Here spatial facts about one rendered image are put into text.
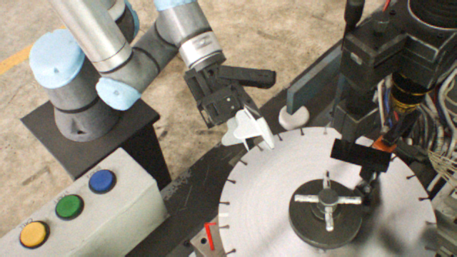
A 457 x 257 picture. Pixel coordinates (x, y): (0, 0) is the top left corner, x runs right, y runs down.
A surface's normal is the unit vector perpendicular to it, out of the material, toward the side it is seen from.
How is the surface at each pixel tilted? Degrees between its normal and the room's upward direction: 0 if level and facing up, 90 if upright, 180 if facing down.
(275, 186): 0
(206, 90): 32
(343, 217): 5
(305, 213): 5
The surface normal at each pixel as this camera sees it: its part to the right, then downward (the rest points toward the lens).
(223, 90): 0.21, -0.12
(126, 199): -0.06, -0.58
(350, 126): -0.81, 0.50
